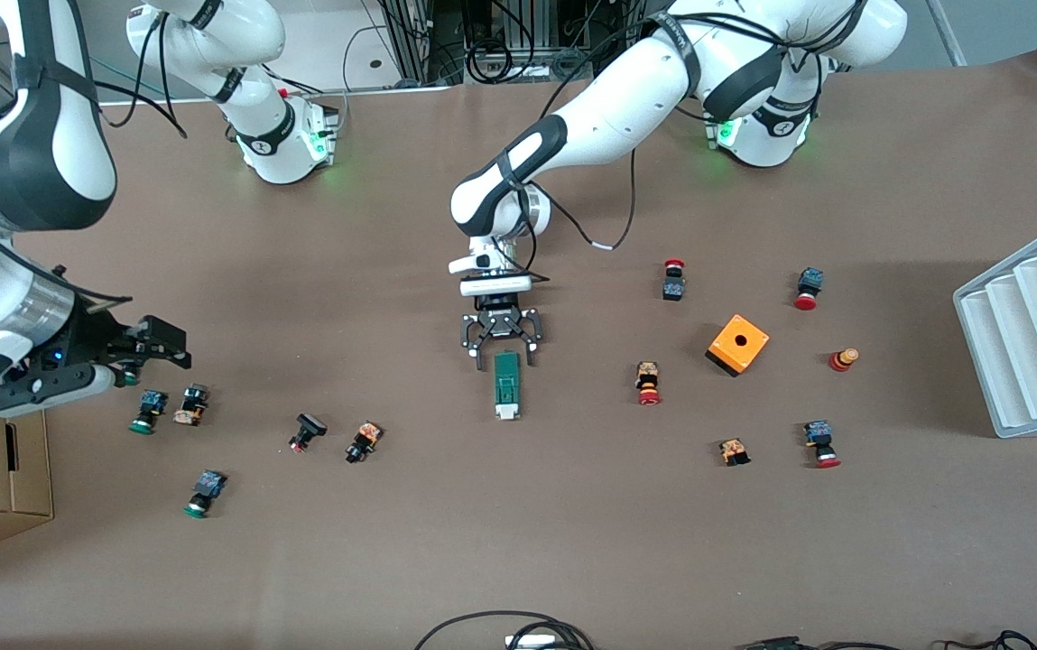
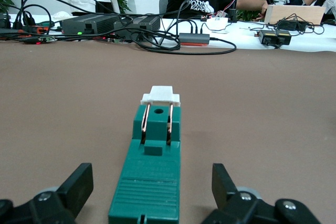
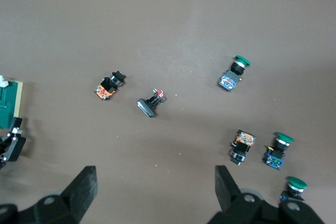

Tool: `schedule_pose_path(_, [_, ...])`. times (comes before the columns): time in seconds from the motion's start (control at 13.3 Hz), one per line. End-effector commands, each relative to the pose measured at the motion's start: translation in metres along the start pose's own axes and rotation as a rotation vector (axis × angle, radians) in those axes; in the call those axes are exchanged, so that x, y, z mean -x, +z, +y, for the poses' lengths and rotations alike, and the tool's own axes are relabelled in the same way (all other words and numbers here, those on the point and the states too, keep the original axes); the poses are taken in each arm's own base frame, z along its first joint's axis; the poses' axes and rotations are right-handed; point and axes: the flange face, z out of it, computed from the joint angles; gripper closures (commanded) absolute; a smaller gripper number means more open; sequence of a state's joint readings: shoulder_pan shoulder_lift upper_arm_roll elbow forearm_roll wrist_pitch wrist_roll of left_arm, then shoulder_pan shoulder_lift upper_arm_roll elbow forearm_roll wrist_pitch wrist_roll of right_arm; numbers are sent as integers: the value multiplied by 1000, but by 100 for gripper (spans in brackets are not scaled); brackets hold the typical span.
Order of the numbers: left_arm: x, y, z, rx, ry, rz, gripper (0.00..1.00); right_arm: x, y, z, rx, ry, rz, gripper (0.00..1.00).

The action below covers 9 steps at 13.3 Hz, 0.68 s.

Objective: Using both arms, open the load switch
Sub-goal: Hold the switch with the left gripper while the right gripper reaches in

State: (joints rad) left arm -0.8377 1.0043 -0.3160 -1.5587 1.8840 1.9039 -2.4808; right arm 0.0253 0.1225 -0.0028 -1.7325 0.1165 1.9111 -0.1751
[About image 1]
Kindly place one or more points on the green pushbutton blue block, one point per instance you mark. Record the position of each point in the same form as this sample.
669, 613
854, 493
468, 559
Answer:
207, 490
130, 376
150, 408

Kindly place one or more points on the black orange selector switch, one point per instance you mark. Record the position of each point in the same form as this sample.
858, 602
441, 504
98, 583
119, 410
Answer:
365, 441

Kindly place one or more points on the red button orange block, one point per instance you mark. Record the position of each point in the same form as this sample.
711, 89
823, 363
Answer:
648, 381

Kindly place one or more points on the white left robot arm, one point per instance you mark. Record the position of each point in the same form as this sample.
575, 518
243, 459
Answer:
626, 99

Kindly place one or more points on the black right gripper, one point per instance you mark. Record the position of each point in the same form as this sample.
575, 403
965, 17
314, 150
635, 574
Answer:
103, 341

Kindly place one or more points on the black pushbutton red base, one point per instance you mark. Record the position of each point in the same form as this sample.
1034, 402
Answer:
309, 427

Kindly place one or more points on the orange button enclosure box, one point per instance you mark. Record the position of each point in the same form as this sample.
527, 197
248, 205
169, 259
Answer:
738, 346

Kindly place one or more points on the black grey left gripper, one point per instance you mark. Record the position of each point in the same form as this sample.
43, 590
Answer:
501, 320

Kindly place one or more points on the red mushroom button blue block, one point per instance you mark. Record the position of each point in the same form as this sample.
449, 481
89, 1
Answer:
810, 284
819, 441

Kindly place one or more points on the red button black block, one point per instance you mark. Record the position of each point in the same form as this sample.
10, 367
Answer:
673, 287

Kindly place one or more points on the aluminium profile rack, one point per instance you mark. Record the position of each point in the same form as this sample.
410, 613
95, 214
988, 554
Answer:
419, 36

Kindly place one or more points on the small orange contact block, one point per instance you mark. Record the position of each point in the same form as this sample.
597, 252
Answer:
735, 451

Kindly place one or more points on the beige black switch block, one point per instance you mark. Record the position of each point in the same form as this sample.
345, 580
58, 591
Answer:
191, 404

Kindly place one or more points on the red yellow button head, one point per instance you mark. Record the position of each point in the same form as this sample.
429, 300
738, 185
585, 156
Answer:
843, 359

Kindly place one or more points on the white ribbed tray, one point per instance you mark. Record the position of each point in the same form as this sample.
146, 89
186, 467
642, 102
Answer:
1032, 361

